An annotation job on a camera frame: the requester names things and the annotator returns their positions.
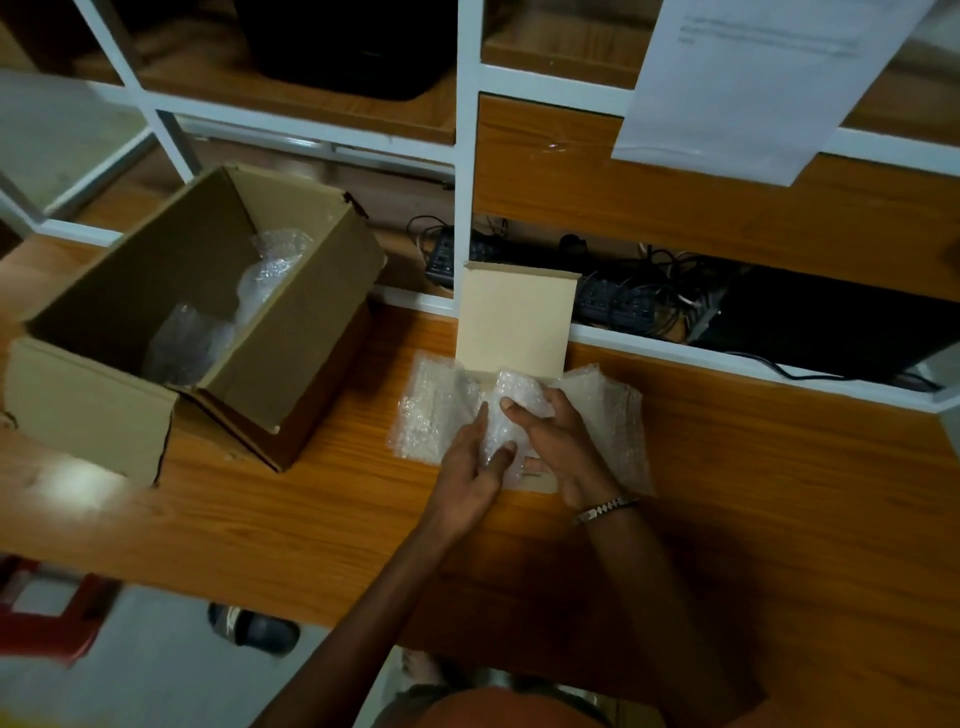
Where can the bubble-wrapped small item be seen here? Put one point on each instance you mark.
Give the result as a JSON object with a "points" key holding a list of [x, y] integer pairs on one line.
{"points": [[517, 394]]}

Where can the clear bubble wrap sheet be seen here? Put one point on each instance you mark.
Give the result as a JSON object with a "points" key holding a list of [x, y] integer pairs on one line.
{"points": [[435, 412]]}

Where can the crumpled bubble wrap bundle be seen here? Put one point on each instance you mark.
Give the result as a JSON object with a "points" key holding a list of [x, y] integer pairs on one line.
{"points": [[184, 345], [270, 270]]}

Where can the large brown cardboard box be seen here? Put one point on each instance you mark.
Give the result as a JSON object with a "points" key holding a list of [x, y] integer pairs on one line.
{"points": [[307, 322]]}

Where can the person's right forearm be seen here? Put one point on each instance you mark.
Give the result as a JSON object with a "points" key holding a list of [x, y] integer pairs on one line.
{"points": [[660, 615]]}

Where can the person's left forearm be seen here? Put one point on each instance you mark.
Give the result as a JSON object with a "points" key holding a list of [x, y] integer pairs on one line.
{"points": [[375, 622]]}

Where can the small beige cardboard box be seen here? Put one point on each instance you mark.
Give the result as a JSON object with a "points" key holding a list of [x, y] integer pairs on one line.
{"points": [[517, 319]]}

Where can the black flat electronic device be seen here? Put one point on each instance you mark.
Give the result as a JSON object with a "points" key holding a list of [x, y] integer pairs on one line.
{"points": [[832, 322]]}

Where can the dark slip-on sandal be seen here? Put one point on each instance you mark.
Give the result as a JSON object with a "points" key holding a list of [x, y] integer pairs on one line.
{"points": [[255, 628]]}

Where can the person's right hand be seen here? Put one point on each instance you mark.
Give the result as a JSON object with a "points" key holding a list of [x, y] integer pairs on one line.
{"points": [[574, 457]]}

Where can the black plug adapter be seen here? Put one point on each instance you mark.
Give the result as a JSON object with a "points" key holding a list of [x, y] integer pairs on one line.
{"points": [[574, 246]]}

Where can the person's left thumb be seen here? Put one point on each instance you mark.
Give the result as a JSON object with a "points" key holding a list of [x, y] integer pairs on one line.
{"points": [[501, 454]]}

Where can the person's left hand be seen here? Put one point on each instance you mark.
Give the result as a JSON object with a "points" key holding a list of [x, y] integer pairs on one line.
{"points": [[461, 480]]}

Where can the person's right thumb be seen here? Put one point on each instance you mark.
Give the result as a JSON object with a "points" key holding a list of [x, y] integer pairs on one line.
{"points": [[538, 467]]}

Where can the red plastic stool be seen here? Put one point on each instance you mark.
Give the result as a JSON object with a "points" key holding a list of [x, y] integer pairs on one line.
{"points": [[45, 615]]}

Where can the black box-shaped device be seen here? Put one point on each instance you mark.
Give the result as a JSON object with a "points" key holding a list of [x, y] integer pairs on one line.
{"points": [[352, 45]]}

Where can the white printed paper sheet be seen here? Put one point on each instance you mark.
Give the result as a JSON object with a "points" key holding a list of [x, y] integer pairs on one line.
{"points": [[757, 82]]}

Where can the person's orange shirt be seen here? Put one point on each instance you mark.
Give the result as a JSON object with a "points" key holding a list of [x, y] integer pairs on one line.
{"points": [[487, 711]]}

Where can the black power strip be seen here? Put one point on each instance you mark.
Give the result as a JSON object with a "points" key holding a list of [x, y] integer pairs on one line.
{"points": [[619, 300], [441, 259]]}

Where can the white framed wooden shelf unit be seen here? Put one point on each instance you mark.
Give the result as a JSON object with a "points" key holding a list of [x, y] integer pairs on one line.
{"points": [[675, 202]]}

